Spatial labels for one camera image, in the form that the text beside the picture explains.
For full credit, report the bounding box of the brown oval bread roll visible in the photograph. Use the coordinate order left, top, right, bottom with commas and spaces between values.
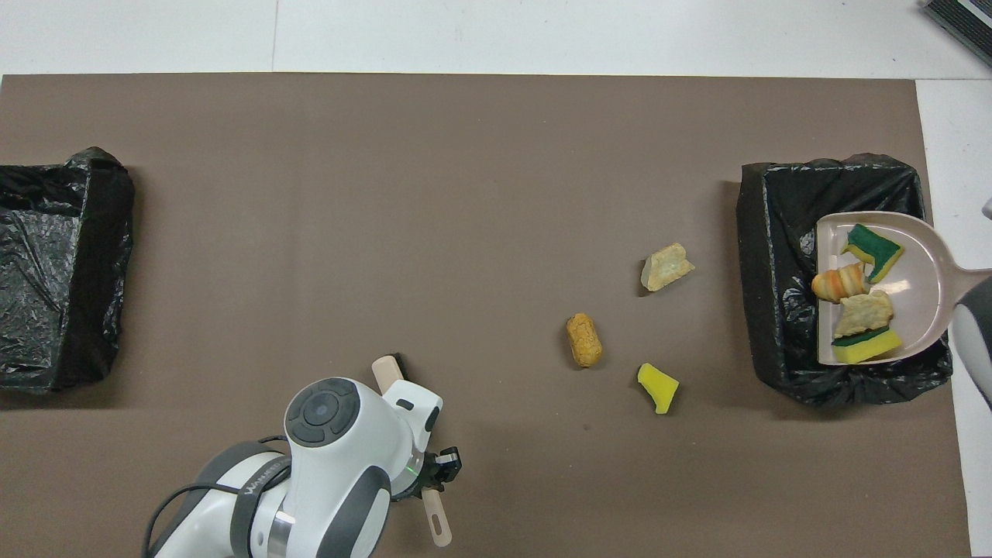
566, 312, 604, 368

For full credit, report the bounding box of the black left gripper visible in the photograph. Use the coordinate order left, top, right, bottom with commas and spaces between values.
391, 447, 463, 498

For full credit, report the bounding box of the beige brush with black bristles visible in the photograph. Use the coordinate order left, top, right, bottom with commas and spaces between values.
371, 354, 453, 548

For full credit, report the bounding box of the orange striped bread piece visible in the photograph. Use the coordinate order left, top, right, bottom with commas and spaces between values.
832, 290, 894, 339
811, 262, 869, 304

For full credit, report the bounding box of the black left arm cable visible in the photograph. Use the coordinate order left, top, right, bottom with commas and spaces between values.
143, 434, 292, 558

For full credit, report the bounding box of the yellow green sponge piece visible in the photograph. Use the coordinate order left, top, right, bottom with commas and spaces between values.
637, 363, 680, 415
831, 325, 904, 365
841, 223, 905, 284

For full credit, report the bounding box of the black bag lined bin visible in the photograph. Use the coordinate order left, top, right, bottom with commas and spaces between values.
736, 153, 954, 408
0, 147, 136, 391

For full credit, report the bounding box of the beige plastic dustpan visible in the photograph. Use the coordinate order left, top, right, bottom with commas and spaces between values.
815, 211, 992, 367

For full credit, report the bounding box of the black ribbed device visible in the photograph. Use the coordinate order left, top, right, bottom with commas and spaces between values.
922, 0, 992, 67

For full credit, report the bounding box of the brown table mat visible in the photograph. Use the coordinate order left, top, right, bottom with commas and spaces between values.
0, 72, 973, 558

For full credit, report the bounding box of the pale bread crust chunk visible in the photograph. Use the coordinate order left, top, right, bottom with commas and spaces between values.
640, 243, 696, 294

